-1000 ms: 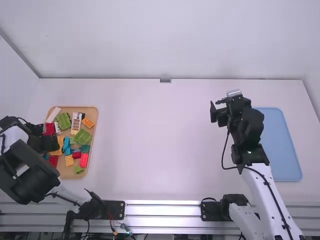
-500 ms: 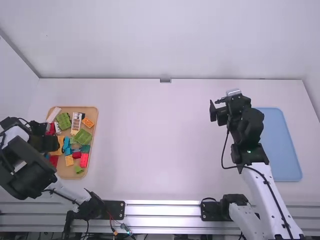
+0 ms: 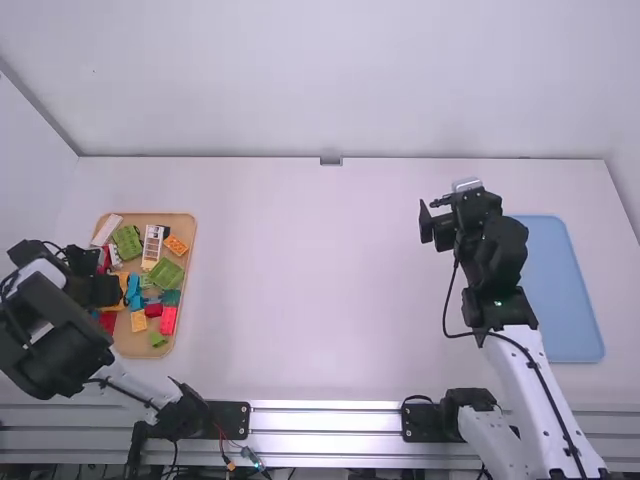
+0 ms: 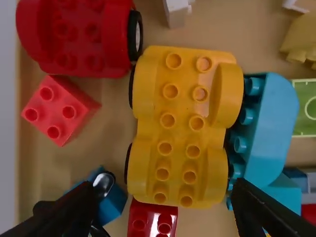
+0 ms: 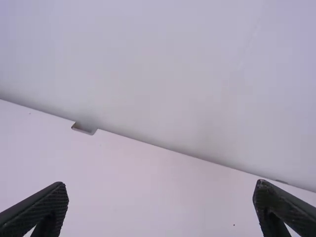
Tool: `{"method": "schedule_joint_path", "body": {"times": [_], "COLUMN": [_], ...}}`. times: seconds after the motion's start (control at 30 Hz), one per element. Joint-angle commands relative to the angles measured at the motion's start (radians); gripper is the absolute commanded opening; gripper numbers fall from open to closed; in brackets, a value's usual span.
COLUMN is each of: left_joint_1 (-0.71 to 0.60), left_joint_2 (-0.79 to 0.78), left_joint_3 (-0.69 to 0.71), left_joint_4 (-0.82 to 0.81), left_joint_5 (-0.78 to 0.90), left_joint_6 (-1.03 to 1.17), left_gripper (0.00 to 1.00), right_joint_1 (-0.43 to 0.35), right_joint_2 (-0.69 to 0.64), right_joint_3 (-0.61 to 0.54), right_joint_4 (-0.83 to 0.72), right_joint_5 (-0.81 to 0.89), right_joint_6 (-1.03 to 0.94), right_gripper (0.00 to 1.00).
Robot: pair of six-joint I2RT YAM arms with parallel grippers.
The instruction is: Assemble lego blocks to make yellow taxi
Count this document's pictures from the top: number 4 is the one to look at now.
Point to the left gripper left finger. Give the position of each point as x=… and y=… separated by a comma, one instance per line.
x=66, y=209

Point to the red toy car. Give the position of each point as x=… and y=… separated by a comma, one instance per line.
x=74, y=37

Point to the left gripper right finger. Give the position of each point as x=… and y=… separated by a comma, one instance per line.
x=266, y=217

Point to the teal toy brick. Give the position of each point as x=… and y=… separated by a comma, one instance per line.
x=288, y=197

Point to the yellow toy brick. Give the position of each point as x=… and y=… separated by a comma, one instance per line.
x=298, y=42

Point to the tan tray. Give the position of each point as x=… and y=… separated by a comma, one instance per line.
x=111, y=148

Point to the red toy brick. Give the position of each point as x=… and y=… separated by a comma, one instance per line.
x=148, y=222
x=309, y=213

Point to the green toy brick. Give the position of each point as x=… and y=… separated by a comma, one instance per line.
x=304, y=108

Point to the pink toy brick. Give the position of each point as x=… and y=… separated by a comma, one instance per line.
x=59, y=111

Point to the yellow toy car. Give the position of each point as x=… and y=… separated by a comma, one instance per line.
x=177, y=123

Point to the light blue toy brick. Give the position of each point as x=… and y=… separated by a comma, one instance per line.
x=271, y=118

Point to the white toy brick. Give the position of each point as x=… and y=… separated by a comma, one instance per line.
x=176, y=12
x=295, y=3

